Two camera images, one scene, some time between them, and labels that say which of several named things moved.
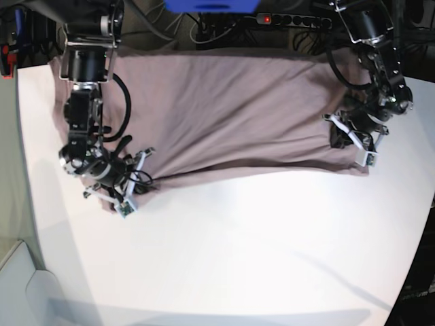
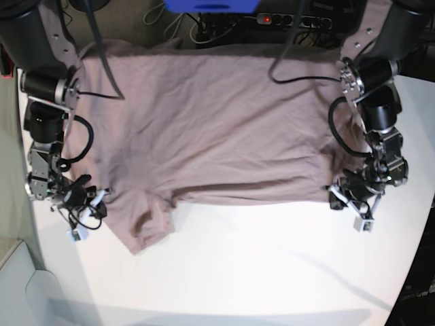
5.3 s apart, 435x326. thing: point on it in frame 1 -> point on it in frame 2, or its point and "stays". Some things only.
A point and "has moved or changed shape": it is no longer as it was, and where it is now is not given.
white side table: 28,297 stays
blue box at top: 213,6 stays
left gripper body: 121,187 -> 81,204
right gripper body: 366,131 -> 358,190
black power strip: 297,20 stays
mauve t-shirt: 203,113 has moved or changed shape
